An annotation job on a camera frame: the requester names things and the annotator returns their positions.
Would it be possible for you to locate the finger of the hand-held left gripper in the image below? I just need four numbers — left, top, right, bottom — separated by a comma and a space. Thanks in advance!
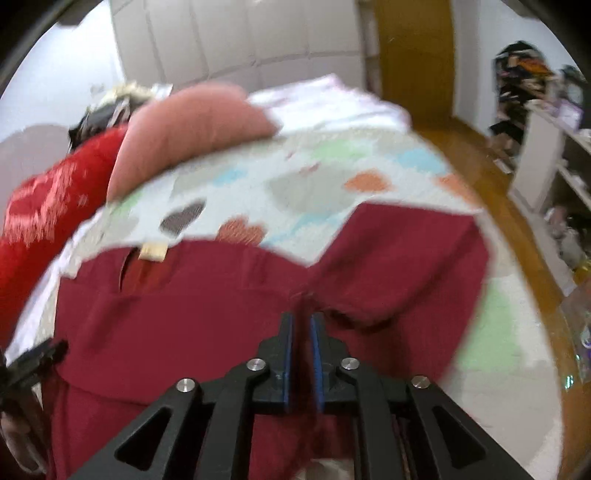
0, 338, 70, 409

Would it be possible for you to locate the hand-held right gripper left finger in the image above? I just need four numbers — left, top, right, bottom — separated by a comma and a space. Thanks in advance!
69, 312, 296, 480

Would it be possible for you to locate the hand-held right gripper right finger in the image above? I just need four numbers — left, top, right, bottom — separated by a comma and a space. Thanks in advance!
309, 314, 527, 480

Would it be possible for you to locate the dark red garment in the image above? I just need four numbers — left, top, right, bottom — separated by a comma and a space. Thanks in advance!
46, 202, 491, 480

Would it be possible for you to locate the person's left forearm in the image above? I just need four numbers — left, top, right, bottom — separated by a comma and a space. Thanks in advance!
0, 406, 51, 475

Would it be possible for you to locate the pile of mixed clothes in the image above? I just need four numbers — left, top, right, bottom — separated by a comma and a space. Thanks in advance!
69, 82, 174, 145

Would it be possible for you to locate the red embroidered quilt roll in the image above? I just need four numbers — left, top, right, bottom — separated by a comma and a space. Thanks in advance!
0, 124, 136, 315

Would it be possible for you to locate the heart print quilt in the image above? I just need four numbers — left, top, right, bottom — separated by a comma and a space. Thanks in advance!
9, 127, 568, 480

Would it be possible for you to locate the round grey headboard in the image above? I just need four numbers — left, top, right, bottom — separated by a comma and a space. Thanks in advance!
0, 124, 80, 217

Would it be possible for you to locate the pink square pillow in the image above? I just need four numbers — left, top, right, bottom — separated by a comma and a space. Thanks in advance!
107, 83, 283, 202

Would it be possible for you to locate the white pink blanket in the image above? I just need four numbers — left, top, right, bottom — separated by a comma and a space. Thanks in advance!
249, 74, 414, 136

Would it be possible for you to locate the white shelf unit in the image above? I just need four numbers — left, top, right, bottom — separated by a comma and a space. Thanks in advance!
507, 99, 591, 298

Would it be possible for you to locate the wooden door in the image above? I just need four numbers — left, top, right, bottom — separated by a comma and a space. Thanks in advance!
373, 0, 458, 124

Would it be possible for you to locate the white wardrobe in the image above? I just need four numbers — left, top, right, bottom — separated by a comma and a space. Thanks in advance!
111, 0, 380, 100

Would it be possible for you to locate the shoe rack with shoes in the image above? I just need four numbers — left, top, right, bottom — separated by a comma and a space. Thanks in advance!
488, 41, 557, 160

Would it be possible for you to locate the purple box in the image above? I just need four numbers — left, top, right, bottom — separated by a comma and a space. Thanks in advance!
558, 98, 583, 131

